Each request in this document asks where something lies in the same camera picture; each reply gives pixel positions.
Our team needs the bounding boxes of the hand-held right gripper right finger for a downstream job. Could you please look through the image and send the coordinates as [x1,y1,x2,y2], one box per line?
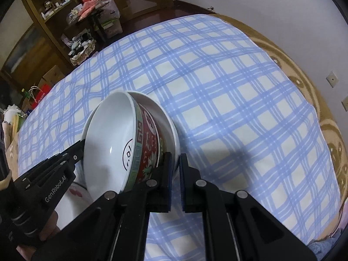
[179,153,317,261]

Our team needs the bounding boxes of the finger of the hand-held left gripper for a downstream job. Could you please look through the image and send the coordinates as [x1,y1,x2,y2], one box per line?
[63,139,86,169]

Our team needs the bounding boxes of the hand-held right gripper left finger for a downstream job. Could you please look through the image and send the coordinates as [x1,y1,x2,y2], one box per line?
[33,152,173,261]

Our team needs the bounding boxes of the medium red patterned bowl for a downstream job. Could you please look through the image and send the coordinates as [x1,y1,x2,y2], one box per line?
[82,90,167,194]

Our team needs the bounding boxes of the white cherry print plate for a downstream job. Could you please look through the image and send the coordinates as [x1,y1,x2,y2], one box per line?
[55,181,94,233]

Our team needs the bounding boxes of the large white cartoon print bowl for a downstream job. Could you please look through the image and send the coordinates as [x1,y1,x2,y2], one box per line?
[81,90,181,175]

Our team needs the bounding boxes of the person's left hand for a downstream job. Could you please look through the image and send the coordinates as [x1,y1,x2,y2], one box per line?
[16,211,60,254]

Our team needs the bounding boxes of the red shopping bag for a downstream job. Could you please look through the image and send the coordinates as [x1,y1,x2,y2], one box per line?
[28,85,52,109]

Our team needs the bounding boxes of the white ruffled toy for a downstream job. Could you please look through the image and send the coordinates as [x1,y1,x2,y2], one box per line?
[3,104,24,117]

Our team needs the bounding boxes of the brown cardboard box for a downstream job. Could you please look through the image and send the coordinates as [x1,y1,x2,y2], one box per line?
[43,65,66,85]

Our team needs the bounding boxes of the wicker basket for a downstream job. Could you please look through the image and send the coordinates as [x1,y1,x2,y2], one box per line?
[69,39,97,66]

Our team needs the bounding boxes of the blue plaid cloth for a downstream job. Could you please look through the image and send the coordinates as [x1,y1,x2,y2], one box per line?
[17,14,342,261]

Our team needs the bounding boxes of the wooden wardrobe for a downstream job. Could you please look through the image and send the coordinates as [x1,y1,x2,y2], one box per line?
[0,0,82,89]

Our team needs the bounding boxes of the clear plastic storage box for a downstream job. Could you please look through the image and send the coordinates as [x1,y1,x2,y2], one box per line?
[99,19,123,39]

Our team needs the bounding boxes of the small dark side table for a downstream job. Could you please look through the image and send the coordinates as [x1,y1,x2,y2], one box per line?
[65,4,109,41]

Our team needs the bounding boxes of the pink paper packet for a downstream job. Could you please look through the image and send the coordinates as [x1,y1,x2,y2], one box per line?
[79,1,101,17]

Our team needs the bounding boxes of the white plastic bag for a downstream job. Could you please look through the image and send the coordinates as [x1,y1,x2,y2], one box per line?
[100,0,120,22]

